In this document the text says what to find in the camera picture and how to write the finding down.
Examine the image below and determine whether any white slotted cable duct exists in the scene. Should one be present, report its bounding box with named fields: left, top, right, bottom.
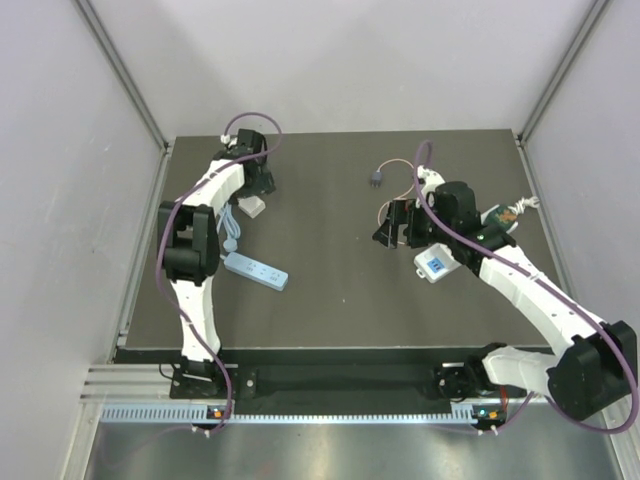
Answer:
left=100, top=403, right=504, bottom=425

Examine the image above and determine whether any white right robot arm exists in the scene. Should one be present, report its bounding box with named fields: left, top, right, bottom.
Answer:
left=372, top=176, right=639, bottom=422

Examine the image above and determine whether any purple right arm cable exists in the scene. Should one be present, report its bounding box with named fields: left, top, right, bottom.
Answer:
left=414, top=139, right=634, bottom=434

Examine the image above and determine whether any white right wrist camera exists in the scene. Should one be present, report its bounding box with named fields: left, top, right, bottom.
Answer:
left=412, top=165, right=445, bottom=208

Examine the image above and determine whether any dark grey USB charger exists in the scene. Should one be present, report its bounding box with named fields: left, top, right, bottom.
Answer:
left=370, top=170, right=383, bottom=188

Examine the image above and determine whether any light blue coiled cable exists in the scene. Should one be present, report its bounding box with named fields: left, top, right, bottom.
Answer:
left=217, top=202, right=242, bottom=254

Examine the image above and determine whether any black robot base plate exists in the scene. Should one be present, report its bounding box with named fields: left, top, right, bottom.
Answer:
left=168, top=347, right=529, bottom=416

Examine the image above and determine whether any white multicolour power strip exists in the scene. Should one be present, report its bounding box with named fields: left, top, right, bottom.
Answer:
left=413, top=243, right=460, bottom=284

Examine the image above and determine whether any white power strip cord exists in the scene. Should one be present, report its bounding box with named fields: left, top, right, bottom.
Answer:
left=507, top=195, right=541, bottom=215

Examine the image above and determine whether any small white USB charger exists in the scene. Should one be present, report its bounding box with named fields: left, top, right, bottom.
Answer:
left=238, top=196, right=266, bottom=219

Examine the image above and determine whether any dark green cube socket adapter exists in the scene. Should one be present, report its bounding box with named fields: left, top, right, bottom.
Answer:
left=481, top=204, right=518, bottom=234

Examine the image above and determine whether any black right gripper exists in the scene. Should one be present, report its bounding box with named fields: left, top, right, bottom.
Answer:
left=373, top=197, right=455, bottom=250

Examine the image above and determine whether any blue power strip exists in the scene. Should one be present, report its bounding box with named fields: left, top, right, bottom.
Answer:
left=223, top=252, right=289, bottom=292

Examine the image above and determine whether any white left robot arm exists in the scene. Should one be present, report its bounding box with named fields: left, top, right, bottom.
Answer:
left=156, top=129, right=275, bottom=397

